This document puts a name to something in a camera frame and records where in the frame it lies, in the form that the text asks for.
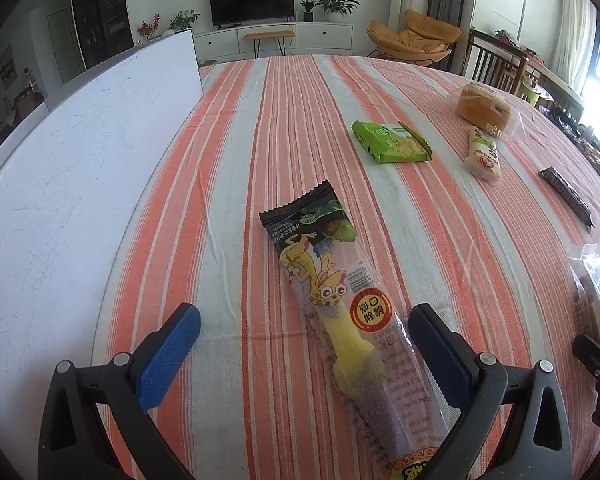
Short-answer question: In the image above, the large green potted plant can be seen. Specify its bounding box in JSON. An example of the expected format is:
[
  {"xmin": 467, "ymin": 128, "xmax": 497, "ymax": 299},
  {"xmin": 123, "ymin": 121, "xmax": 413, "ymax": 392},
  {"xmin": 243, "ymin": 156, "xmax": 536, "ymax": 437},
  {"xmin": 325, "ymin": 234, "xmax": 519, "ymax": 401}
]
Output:
[{"xmin": 317, "ymin": 0, "xmax": 360, "ymax": 23}]

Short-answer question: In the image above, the small wooden bench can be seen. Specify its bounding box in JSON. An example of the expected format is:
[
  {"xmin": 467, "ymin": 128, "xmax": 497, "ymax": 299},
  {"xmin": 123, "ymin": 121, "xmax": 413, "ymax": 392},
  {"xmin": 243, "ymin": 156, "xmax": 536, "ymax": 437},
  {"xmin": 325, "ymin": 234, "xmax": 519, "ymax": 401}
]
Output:
[{"xmin": 242, "ymin": 29, "xmax": 296, "ymax": 58}]

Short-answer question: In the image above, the green cracker packet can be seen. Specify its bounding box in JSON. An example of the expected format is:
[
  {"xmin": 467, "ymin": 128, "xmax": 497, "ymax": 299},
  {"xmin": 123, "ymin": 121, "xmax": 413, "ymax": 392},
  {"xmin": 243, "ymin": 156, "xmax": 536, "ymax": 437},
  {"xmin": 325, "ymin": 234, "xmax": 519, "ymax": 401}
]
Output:
[{"xmin": 352, "ymin": 120, "xmax": 432, "ymax": 164}]

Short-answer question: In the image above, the white board box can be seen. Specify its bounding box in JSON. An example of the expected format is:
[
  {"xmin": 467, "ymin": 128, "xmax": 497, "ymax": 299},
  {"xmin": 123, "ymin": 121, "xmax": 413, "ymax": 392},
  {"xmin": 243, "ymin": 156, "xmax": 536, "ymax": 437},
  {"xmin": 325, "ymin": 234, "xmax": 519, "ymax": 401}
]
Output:
[{"xmin": 0, "ymin": 32, "xmax": 202, "ymax": 479}]

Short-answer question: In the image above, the white tv cabinet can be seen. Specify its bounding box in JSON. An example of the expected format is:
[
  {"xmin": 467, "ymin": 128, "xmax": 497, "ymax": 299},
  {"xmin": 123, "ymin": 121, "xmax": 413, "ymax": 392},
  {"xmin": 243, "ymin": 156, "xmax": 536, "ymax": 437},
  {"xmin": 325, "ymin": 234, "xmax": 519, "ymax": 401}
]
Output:
[{"xmin": 194, "ymin": 22, "xmax": 354, "ymax": 64}]

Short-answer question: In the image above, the long black candy packet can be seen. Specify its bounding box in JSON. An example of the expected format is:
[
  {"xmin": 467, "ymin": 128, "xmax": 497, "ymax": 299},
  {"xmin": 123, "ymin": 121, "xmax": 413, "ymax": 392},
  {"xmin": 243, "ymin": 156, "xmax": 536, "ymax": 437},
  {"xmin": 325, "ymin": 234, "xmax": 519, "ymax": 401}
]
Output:
[{"xmin": 260, "ymin": 181, "xmax": 448, "ymax": 479}]

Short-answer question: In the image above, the black television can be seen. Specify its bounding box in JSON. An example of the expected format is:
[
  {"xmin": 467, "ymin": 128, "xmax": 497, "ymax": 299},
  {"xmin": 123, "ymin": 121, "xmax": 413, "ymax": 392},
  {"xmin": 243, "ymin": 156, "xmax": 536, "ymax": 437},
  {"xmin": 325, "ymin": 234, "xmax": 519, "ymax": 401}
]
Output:
[{"xmin": 210, "ymin": 0, "xmax": 294, "ymax": 27}]

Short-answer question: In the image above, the red flower vase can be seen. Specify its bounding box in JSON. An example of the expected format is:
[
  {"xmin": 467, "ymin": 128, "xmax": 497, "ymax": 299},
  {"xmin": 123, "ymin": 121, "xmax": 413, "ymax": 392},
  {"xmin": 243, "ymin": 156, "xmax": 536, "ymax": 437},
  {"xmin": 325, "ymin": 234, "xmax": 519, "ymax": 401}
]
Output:
[{"xmin": 136, "ymin": 13, "xmax": 160, "ymax": 41}]

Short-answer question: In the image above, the bag of brown biscuits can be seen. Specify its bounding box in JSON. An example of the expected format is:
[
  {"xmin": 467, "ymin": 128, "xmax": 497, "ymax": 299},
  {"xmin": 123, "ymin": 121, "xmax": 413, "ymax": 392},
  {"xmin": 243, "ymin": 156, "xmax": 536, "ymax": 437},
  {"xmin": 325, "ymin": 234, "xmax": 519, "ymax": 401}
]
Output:
[{"xmin": 568, "ymin": 244, "xmax": 600, "ymax": 345}]

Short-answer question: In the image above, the small potted plant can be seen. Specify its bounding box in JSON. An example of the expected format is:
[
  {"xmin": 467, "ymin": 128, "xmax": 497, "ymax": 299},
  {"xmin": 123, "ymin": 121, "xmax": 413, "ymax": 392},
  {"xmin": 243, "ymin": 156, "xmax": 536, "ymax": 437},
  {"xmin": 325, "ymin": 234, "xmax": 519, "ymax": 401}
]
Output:
[{"xmin": 300, "ymin": 0, "xmax": 315, "ymax": 22}]

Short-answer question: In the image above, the dark wooden dining chair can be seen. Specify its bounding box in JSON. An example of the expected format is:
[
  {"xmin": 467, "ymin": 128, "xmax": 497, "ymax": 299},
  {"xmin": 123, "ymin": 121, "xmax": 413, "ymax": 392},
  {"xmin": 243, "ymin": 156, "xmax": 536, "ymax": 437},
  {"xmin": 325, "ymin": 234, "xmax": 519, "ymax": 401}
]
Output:
[{"xmin": 462, "ymin": 28, "xmax": 529, "ymax": 94}]

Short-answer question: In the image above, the striped orange tablecloth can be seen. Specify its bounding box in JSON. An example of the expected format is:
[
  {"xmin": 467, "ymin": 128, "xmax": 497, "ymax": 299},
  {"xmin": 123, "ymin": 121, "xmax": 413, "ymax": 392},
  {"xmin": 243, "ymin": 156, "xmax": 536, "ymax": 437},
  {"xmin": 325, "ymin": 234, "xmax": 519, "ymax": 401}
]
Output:
[{"xmin": 92, "ymin": 55, "xmax": 600, "ymax": 479}]

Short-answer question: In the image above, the green plant white pot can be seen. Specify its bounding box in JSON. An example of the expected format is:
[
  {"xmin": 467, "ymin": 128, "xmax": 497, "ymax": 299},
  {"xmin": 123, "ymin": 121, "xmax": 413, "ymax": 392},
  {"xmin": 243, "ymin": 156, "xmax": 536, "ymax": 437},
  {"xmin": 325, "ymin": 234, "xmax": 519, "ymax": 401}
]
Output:
[{"xmin": 169, "ymin": 10, "xmax": 200, "ymax": 32}]

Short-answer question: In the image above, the bagged yellow sponge cake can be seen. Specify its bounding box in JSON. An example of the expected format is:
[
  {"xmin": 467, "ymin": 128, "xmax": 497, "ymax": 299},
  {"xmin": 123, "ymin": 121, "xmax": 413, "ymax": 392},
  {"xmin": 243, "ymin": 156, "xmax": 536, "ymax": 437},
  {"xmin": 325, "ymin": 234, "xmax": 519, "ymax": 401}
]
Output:
[{"xmin": 449, "ymin": 81, "xmax": 524, "ymax": 141}]

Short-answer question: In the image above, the wooden dining table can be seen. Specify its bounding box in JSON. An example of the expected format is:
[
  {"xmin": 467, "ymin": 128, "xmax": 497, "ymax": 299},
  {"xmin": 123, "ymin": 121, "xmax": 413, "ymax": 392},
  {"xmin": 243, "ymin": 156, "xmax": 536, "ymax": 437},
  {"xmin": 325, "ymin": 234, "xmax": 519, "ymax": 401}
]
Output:
[{"xmin": 527, "ymin": 58, "xmax": 584, "ymax": 122}]

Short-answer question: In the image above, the white rice cracker packet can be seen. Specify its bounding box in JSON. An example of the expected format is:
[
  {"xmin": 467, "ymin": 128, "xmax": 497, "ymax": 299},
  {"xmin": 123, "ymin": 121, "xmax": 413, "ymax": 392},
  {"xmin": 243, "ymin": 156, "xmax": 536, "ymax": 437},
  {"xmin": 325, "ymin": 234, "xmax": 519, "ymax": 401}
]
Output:
[{"xmin": 464, "ymin": 126, "xmax": 502, "ymax": 182}]

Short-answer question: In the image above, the orange lounge chair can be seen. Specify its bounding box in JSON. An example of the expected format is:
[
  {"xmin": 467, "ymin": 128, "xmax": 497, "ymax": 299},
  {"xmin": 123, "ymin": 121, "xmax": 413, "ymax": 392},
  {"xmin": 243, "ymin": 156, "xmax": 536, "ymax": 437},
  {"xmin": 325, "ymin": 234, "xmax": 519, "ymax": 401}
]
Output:
[{"xmin": 367, "ymin": 10, "xmax": 463, "ymax": 66}]

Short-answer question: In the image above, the dark glass cabinet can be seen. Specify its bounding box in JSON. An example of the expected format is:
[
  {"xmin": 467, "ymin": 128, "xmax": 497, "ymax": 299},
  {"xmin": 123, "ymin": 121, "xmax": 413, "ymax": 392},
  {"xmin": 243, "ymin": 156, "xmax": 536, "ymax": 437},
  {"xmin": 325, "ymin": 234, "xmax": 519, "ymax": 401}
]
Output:
[{"xmin": 71, "ymin": 0, "xmax": 133, "ymax": 68}]

